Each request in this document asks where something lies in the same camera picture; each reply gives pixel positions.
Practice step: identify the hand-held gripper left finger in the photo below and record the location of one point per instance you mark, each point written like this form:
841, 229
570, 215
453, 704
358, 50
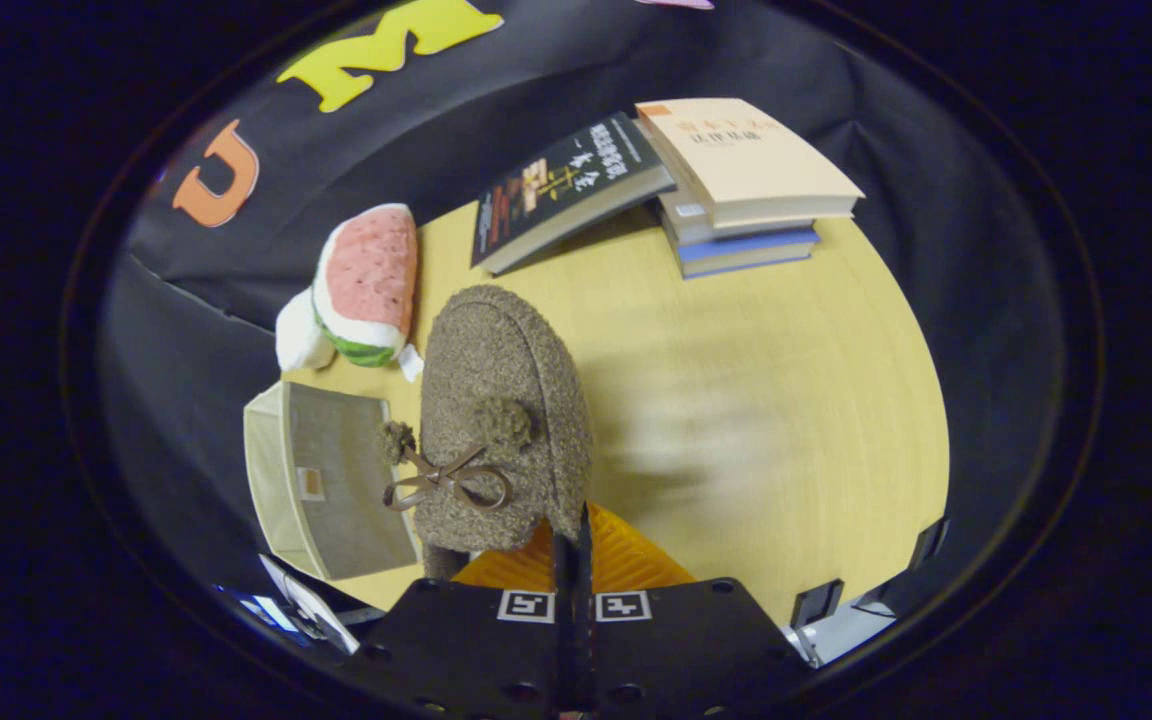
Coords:
476, 640

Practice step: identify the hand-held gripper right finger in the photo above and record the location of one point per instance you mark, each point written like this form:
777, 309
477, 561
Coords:
676, 640

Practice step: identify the cream fabric storage box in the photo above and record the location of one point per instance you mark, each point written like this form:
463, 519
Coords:
336, 480

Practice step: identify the brown fuzzy shoe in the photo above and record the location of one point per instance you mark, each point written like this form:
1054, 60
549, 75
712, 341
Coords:
506, 370

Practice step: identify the black table clamp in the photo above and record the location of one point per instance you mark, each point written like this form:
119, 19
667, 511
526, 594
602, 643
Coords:
929, 543
816, 603

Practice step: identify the white paper sheet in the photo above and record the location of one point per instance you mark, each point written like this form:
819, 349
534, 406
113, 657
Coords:
321, 610

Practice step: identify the blue printed card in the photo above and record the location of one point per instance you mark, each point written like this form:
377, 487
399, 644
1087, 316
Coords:
254, 608

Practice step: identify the white plush toy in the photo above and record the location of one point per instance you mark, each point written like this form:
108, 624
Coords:
296, 340

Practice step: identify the watermelon slice plush toy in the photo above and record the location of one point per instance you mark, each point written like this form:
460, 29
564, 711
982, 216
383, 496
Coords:
371, 275

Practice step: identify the blue book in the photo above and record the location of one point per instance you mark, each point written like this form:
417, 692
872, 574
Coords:
746, 255

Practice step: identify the grey book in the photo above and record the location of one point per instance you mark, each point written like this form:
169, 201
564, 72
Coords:
706, 228

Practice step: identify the black paperback book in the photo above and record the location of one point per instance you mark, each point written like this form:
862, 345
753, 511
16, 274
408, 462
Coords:
561, 185

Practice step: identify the beige paperback book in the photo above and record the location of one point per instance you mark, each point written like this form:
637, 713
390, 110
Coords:
746, 155

